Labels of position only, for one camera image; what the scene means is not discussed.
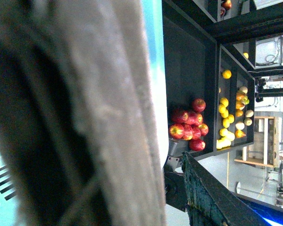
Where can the wooden crate stand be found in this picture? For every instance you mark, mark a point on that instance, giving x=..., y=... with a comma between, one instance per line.
x=265, y=150

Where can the yellow lemon pile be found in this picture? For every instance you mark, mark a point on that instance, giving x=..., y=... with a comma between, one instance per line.
x=226, y=136

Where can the black fruit display shelf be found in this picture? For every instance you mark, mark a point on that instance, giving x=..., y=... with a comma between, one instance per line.
x=201, y=62

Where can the red apple pile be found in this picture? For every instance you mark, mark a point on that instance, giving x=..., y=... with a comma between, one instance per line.
x=188, y=125

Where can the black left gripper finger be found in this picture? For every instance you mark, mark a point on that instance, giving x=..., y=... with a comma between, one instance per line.
x=210, y=203

